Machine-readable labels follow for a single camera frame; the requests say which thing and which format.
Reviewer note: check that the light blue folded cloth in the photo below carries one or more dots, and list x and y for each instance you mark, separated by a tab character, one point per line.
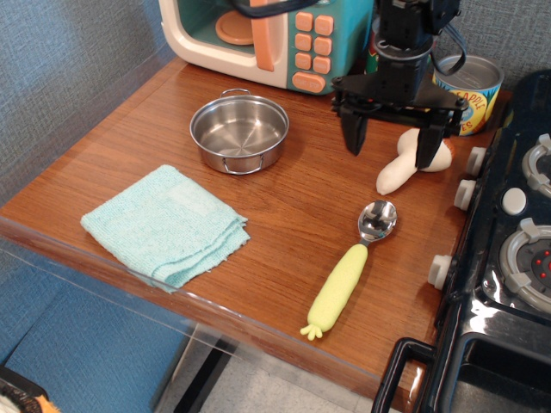
168	228

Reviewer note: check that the tomato sauce can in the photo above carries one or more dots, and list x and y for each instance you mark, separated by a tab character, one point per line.
371	56

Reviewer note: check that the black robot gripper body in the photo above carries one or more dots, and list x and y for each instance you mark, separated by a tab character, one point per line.
400	91

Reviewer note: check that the black toy stove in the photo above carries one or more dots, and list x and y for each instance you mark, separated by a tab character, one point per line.
492	347

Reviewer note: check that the orange plush object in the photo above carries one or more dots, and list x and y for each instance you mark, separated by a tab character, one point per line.
21	395

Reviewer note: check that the toy microwave oven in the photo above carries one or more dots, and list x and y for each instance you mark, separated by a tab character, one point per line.
301	50

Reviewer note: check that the spoon with yellow handle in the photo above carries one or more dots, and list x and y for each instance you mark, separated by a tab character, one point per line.
375	222

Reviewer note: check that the white plush mushroom toy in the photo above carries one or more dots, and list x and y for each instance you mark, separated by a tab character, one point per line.
402	168

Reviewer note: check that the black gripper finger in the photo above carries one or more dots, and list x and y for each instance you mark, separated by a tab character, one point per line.
354	127
429	140

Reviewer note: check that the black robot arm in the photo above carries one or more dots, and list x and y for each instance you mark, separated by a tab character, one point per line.
408	24

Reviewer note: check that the steel pot with handles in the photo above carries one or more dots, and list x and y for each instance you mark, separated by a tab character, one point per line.
240	134

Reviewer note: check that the pineapple slices can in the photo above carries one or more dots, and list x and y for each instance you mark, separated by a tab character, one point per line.
478	82

